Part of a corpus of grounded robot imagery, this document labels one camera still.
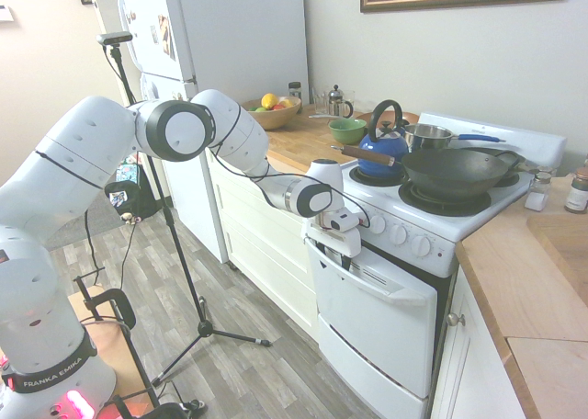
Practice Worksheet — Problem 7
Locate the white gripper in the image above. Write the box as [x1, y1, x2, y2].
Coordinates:
[302, 221, 364, 272]

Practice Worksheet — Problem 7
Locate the white oven door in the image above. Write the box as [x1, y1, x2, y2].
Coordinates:
[304, 236, 440, 400]

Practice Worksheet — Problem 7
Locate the large white oven knob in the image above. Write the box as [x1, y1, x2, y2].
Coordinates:
[410, 234, 434, 259]

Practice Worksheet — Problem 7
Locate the white counter cabinet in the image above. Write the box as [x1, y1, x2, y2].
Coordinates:
[206, 146, 319, 343]

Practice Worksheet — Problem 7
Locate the white stove bottom drawer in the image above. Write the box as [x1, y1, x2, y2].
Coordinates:
[315, 314, 432, 419]

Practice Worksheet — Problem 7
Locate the white electric stove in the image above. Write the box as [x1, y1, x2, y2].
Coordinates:
[300, 110, 568, 419]

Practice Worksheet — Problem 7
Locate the green bowl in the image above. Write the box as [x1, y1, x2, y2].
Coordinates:
[326, 117, 368, 146]

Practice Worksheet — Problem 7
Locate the wooden fruit bowl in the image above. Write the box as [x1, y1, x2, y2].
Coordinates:
[240, 96, 303, 131]

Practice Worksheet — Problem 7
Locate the glass french press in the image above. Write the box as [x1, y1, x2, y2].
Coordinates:
[326, 84, 356, 119]

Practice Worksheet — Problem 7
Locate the black tripod stand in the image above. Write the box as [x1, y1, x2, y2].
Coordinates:
[107, 43, 273, 389]

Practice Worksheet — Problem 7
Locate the white cabinet door with knob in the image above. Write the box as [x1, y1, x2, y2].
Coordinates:
[429, 271, 529, 419]

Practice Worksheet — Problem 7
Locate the black lidded pan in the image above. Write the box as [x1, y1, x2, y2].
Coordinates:
[462, 146, 537, 177]

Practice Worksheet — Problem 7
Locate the spice jar silver lid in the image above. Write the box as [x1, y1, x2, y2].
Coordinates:
[524, 171, 553, 211]

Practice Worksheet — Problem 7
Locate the colourful dark bag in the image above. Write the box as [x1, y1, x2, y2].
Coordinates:
[104, 156, 160, 223]

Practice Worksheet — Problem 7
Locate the white refrigerator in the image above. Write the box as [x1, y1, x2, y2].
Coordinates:
[114, 0, 311, 266]

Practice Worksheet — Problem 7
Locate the black table clamp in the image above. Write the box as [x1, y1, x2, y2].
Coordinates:
[73, 265, 161, 419]

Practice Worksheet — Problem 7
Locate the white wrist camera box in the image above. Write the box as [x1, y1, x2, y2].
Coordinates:
[320, 209, 365, 232]

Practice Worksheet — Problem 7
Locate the blue kettle black handle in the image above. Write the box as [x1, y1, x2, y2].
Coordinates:
[356, 98, 411, 181]

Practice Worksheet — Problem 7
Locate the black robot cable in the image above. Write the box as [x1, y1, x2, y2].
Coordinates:
[205, 101, 371, 230]

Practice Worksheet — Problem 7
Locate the black wok wooden handle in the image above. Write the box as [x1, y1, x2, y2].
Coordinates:
[330, 143, 512, 200]

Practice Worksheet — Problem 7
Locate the steel saucepan blue handle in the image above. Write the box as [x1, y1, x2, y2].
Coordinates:
[402, 123, 507, 154]

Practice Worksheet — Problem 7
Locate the black camera on tripod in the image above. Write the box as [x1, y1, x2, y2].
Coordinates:
[96, 31, 135, 46]

